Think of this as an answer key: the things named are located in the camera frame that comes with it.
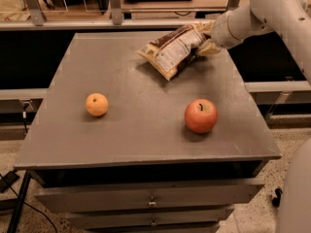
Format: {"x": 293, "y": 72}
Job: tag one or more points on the grey drawer cabinet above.
{"x": 143, "y": 137}

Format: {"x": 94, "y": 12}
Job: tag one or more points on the grey drawer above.
{"x": 132, "y": 196}
{"x": 150, "y": 217}

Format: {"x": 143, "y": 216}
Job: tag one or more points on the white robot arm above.
{"x": 289, "y": 20}

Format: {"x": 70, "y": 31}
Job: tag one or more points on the orange fruit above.
{"x": 97, "y": 104}

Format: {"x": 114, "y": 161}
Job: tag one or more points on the red apple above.
{"x": 200, "y": 116}

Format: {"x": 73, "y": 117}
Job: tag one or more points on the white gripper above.
{"x": 220, "y": 30}

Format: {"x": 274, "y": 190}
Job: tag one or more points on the top grey drawer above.
{"x": 132, "y": 196}

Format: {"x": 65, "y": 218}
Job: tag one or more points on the brown chip bag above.
{"x": 168, "y": 52}

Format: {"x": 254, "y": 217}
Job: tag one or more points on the black stand leg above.
{"x": 277, "y": 198}
{"x": 12, "y": 228}

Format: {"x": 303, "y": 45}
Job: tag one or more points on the black stand leg right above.
{"x": 277, "y": 198}

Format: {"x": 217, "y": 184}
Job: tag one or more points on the black stand leg left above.
{"x": 12, "y": 228}

